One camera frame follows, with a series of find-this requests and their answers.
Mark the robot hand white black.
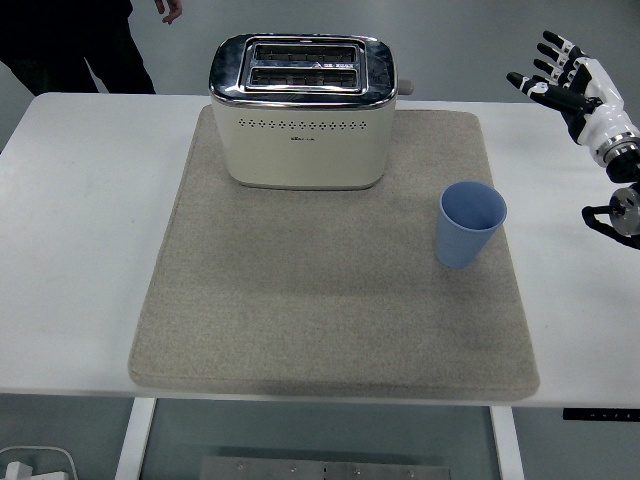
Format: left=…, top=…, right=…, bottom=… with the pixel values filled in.
left=506, top=30, right=640, bottom=150

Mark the person's hand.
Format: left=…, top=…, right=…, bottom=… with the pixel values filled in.
left=153, top=0, right=185, bottom=26

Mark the blue ribbed plastic cup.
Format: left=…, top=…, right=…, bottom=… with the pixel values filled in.
left=433, top=180, right=508, bottom=270

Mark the person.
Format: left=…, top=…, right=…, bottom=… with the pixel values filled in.
left=0, top=0, right=157, bottom=97

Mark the cream toaster with chrome lid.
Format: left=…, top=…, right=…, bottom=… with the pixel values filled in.
left=208, top=33, right=416, bottom=192

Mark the black table control panel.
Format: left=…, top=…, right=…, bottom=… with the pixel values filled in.
left=562, top=408, right=640, bottom=421

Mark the beige fabric mat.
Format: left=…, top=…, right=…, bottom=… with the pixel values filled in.
left=127, top=108, right=542, bottom=400

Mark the white table leg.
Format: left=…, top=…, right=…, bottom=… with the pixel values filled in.
left=489, top=407, right=525, bottom=480
left=114, top=398, right=157, bottom=480

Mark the grey metal plate with screws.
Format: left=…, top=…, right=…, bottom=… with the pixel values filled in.
left=199, top=455, right=452, bottom=480

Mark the white plastic tray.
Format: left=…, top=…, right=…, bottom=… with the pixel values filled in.
left=0, top=446, right=77, bottom=480

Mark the white power adapter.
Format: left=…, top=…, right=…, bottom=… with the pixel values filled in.
left=3, top=460, right=34, bottom=480

